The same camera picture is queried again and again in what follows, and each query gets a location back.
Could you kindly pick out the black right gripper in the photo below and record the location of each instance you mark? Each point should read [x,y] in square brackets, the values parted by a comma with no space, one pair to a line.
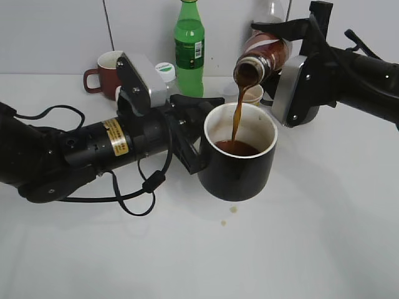
[315,84]

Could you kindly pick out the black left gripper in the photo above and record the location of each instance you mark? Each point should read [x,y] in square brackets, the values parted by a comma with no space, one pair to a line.
[186,116]

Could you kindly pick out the brown coffee bottle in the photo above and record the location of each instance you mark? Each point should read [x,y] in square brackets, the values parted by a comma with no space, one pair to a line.
[263,55]

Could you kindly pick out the black ceramic mug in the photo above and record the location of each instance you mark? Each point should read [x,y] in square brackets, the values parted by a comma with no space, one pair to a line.
[240,172]

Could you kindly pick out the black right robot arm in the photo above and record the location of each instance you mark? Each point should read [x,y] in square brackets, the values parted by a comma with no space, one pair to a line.
[362,80]

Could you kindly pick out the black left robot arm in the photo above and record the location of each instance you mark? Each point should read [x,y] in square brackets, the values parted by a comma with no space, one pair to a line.
[48,164]

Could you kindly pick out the yellow paper cup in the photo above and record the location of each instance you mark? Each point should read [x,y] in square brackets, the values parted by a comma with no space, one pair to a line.
[254,95]

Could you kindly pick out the cola bottle red label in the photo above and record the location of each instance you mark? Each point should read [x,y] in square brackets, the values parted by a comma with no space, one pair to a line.
[274,11]

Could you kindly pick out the clear water bottle green label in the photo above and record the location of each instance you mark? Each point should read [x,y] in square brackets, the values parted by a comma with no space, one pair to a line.
[167,72]

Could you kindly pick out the grey ceramic mug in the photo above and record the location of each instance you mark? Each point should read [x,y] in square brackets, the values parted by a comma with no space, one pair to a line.
[300,103]

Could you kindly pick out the milky drink bottle white cap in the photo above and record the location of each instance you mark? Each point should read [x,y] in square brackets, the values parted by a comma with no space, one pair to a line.
[230,90]

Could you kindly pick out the green soda bottle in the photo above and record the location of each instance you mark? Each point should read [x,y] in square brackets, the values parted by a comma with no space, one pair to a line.
[189,36]

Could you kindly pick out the dark red ceramic mug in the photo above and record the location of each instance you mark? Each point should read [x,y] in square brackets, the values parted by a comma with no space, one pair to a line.
[107,72]

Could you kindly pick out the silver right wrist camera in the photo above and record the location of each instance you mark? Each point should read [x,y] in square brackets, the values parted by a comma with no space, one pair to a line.
[284,95]

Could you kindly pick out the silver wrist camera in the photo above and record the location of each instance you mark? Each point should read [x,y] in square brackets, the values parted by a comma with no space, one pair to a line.
[284,95]
[142,86]

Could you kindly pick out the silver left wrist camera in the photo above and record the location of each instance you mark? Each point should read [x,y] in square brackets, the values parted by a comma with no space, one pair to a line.
[142,86]

